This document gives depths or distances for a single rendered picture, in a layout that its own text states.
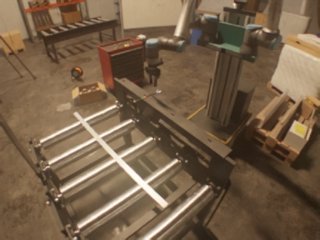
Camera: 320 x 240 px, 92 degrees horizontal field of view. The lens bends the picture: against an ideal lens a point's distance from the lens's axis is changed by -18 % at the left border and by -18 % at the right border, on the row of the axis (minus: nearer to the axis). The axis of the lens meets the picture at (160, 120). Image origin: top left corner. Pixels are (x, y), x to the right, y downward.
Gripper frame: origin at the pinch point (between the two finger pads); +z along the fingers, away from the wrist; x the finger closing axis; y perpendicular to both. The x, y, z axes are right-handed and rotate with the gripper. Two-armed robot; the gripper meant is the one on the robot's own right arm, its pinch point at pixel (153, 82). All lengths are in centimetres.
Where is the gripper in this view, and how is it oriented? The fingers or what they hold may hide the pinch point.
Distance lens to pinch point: 146.5
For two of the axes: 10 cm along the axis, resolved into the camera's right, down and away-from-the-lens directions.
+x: 6.5, 4.9, -5.8
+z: 0.0, 7.6, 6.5
